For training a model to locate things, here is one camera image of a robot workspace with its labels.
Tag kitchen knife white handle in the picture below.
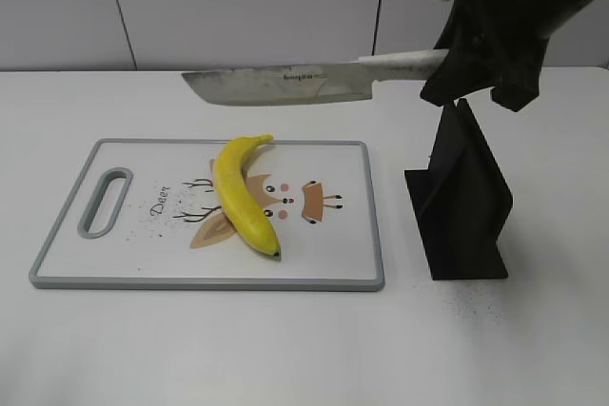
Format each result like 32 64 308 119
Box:
182 49 448 106

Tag white grey-rimmed cutting board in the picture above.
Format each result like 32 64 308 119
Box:
29 138 384 292

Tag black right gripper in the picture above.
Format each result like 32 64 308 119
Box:
420 0 595 112

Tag yellow plastic banana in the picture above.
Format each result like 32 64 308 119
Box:
212 134 281 260

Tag black knife stand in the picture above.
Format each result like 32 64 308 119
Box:
404 98 513 280

